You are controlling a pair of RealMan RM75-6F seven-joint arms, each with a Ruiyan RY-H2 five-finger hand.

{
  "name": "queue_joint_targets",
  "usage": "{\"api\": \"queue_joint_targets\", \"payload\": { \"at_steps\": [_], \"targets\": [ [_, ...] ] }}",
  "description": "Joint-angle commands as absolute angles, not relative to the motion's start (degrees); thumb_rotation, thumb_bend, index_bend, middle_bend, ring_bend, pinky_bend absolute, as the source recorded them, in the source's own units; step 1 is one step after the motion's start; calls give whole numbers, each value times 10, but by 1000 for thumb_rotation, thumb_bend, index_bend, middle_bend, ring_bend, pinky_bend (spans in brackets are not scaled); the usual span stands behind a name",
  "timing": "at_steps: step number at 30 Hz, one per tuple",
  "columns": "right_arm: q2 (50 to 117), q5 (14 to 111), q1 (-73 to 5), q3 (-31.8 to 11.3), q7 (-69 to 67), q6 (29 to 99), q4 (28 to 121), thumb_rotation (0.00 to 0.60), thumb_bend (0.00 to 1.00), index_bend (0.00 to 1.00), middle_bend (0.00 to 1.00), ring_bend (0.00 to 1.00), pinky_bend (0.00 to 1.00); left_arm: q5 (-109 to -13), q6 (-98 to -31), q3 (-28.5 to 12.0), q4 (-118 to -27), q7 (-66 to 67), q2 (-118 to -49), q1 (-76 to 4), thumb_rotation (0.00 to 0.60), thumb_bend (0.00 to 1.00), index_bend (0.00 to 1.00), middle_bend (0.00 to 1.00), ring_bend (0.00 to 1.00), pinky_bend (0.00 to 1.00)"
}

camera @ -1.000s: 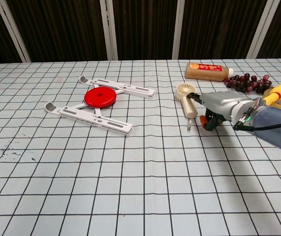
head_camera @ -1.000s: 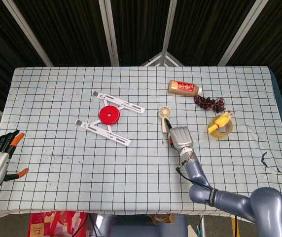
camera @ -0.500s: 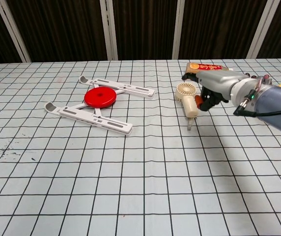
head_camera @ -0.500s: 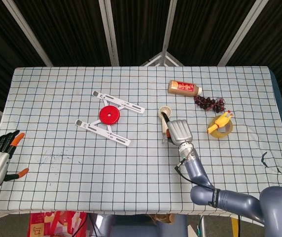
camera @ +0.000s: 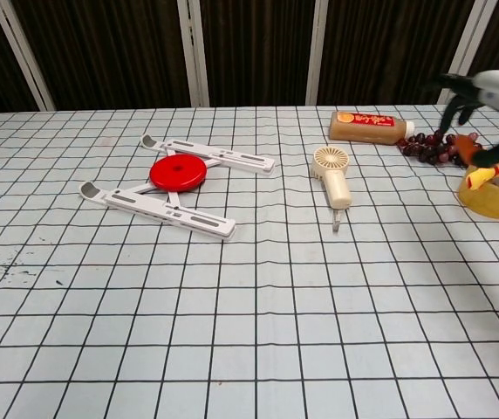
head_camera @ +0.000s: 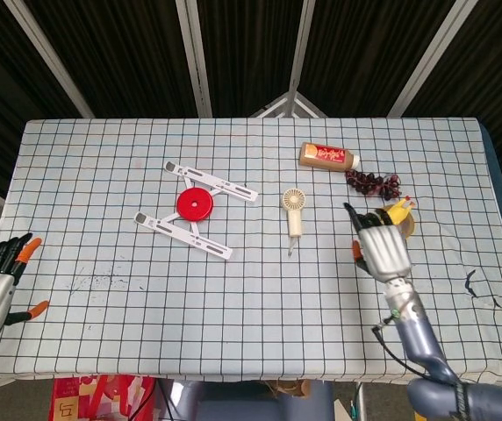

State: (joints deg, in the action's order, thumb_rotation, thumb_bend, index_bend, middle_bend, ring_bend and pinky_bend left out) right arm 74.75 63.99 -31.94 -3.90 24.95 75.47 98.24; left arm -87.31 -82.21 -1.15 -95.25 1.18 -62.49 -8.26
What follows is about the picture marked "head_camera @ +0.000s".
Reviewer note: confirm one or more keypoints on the brown bottle with red label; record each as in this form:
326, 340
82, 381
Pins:
325, 155

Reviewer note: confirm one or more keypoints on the red patterned bag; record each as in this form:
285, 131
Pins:
97, 397

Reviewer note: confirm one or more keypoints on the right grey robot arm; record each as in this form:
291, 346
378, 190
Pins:
418, 324

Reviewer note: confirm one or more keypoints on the white triangular frame brace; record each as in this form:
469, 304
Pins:
288, 107

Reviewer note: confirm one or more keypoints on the dark pleated curtain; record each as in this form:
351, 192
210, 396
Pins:
124, 52

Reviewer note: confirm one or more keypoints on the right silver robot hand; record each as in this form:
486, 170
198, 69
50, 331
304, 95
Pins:
382, 256

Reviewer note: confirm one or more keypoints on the yellow toy with red tip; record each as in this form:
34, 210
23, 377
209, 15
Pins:
398, 212

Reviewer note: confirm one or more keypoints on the checked light blue tablecloth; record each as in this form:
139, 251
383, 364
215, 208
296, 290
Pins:
233, 285

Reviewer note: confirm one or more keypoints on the cream handheld mini fan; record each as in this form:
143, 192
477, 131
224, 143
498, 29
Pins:
294, 215

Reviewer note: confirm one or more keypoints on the white folding laptop stand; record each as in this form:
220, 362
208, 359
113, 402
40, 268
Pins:
207, 243

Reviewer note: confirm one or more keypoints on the dark red grape bunch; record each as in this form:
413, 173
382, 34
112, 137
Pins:
371, 182

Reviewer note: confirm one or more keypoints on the red round disc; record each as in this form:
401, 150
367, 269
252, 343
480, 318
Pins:
195, 204

